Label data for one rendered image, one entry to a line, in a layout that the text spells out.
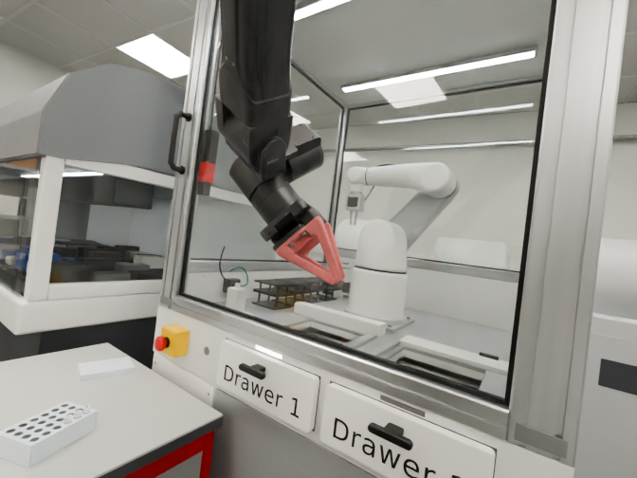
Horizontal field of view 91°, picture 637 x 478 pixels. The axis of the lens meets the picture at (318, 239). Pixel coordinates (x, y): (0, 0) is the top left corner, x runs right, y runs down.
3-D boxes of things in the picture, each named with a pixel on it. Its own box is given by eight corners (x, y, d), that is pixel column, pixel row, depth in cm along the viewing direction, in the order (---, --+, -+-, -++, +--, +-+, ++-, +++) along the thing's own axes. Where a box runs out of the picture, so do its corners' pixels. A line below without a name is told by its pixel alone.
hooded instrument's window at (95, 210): (21, 301, 98) (40, 156, 98) (-64, 242, 197) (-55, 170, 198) (270, 284, 193) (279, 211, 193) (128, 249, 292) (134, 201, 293)
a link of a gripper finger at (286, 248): (362, 264, 42) (319, 211, 44) (357, 264, 35) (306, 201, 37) (323, 295, 43) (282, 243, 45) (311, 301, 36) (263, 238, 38)
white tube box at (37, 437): (27, 468, 53) (30, 446, 53) (-8, 454, 55) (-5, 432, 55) (95, 428, 65) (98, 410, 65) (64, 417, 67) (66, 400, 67)
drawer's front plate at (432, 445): (485, 531, 45) (495, 455, 45) (318, 440, 61) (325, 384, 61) (487, 523, 47) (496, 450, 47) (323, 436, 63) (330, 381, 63)
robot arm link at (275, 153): (216, 102, 36) (260, 147, 33) (296, 74, 41) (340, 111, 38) (229, 175, 46) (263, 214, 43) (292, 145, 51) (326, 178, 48)
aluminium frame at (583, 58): (574, 469, 41) (664, -306, 42) (157, 304, 98) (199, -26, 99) (543, 336, 121) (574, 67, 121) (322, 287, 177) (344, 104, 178)
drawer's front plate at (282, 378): (308, 434, 63) (315, 379, 63) (215, 383, 79) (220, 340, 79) (313, 431, 64) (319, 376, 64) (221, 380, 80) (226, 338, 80)
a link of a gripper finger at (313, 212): (362, 264, 43) (320, 212, 45) (357, 264, 36) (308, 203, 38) (324, 295, 44) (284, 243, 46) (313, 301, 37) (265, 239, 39)
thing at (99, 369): (80, 381, 83) (81, 375, 83) (77, 368, 89) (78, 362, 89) (134, 372, 91) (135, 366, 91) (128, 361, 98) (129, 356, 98)
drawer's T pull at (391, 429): (410, 452, 48) (411, 444, 48) (366, 432, 52) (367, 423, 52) (417, 442, 51) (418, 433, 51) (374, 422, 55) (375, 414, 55)
